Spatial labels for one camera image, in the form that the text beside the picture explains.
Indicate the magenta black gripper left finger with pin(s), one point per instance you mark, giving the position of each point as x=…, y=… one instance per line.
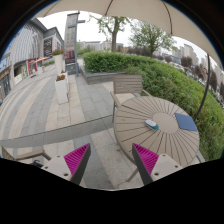
x=71, y=166

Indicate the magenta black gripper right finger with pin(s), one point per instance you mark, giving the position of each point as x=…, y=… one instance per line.
x=152, y=166

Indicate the white teal computer mouse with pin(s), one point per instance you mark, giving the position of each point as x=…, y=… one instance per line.
x=151, y=124

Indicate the blue mouse pad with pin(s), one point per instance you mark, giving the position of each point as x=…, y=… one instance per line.
x=185, y=122

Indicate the round wooden slatted table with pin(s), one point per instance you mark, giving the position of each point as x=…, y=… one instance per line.
x=181, y=145

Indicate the wooden chair armrest left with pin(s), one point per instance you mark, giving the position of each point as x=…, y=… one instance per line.
x=36, y=153

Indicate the near white planter box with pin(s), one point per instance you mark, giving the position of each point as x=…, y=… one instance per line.
x=62, y=89

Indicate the white planter box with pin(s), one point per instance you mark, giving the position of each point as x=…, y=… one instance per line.
x=58, y=56
x=62, y=89

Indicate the wooden slatted chair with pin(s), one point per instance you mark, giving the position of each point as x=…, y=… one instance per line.
x=125, y=83

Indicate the green trimmed hedge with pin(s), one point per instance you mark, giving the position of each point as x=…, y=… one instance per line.
x=165, y=81

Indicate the dark umbrella pole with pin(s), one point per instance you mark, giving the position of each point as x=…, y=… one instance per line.
x=206, y=87

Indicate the far white planter box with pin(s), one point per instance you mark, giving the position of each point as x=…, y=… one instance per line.
x=58, y=56

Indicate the grey commercial building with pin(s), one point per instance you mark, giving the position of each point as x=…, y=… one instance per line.
x=20, y=59

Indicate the tall grey sign pylon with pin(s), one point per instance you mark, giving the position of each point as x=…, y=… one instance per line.
x=70, y=43

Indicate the right leafy tree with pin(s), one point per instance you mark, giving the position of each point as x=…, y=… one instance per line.
x=147, y=35

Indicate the beige patio umbrella canopy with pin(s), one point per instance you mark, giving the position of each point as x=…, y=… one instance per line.
x=156, y=12

